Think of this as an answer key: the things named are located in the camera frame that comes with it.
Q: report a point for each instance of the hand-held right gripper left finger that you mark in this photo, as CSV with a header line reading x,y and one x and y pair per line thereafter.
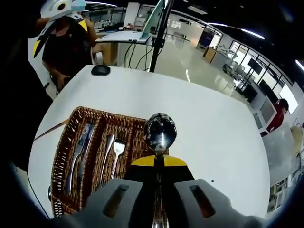
x,y
114,202

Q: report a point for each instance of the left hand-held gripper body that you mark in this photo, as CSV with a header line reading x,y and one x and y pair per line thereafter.
x,y
54,9

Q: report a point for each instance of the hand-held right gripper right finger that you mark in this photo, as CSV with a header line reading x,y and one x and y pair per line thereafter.
x,y
202,204

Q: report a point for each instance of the silver table knife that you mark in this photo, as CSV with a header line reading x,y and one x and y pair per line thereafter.
x,y
88,140
71,175

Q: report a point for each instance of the silver fork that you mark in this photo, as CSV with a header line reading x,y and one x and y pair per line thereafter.
x,y
109,142
118,148

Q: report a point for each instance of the brown wicker storage tray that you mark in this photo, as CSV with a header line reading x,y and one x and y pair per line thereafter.
x,y
133,128

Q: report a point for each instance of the brown wooden chopstick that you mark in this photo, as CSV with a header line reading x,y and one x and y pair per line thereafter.
x,y
52,129

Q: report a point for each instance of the white armrest chair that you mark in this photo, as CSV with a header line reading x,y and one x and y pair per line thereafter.
x,y
98,55

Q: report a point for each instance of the white side desk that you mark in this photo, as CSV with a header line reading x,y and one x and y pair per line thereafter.
x,y
123,38

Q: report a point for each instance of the black computer mouse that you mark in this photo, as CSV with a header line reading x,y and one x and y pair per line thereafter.
x,y
101,70

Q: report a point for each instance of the black tripod stand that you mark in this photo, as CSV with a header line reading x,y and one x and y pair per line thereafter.
x,y
160,35

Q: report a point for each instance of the white mesh office chair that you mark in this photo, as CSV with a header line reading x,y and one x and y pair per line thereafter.
x,y
268,111

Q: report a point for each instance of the dark blue banner stand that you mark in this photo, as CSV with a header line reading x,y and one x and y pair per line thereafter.
x,y
204,39

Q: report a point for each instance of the yellow grey cabinet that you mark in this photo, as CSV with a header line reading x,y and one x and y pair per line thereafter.
x,y
211,54

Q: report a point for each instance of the black wall screen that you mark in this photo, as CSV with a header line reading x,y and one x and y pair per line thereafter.
x,y
254,66

